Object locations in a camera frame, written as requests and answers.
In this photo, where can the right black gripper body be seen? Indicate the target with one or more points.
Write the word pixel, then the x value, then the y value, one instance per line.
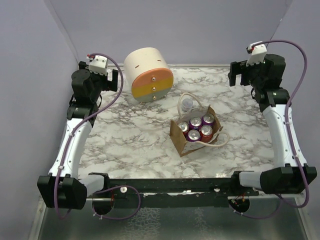
pixel 250 75

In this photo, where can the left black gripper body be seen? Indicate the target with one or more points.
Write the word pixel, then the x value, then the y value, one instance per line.
pixel 102 83

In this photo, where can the purple fanta can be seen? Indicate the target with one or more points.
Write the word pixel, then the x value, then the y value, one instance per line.
pixel 195 123
pixel 193 136
pixel 208 119

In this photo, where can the burlap canvas tote bag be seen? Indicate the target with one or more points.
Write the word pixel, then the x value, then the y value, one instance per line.
pixel 183 147

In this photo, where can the red cola can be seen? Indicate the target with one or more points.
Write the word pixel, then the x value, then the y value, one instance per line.
pixel 206 133
pixel 184 126

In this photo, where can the purple Fanta can front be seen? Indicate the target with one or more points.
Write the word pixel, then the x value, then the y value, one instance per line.
pixel 195 123

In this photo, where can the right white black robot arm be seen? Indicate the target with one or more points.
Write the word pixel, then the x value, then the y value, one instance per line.
pixel 291 173

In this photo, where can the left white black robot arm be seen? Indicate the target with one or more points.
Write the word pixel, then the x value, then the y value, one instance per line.
pixel 61 188

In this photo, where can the beige cylindrical drawer unit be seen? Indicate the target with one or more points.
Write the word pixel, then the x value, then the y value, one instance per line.
pixel 148 73

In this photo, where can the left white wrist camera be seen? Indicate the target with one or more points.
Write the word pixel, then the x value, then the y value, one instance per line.
pixel 98 64

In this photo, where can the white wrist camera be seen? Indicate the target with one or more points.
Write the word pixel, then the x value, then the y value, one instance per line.
pixel 257 52
pixel 98 64

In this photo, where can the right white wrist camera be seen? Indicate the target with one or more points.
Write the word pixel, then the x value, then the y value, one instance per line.
pixel 257 52

